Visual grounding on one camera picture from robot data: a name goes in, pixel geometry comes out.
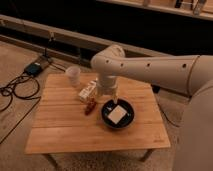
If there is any black round bowl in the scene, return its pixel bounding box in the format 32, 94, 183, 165
101, 99, 135, 129

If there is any black power adapter box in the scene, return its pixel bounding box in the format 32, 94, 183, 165
24, 63, 43, 76

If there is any wooden slatted table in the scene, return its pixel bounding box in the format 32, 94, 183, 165
25, 72, 172, 155

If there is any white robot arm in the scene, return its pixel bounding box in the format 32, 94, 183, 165
91, 45, 213, 171

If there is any small brown red object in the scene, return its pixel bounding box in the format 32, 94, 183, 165
85, 101, 97, 115

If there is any white small carton box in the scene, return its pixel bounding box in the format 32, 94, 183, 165
78, 80, 97, 102

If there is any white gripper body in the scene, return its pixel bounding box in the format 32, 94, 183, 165
96, 75, 118, 101

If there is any white square card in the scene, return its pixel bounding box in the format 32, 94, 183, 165
108, 106, 127, 124

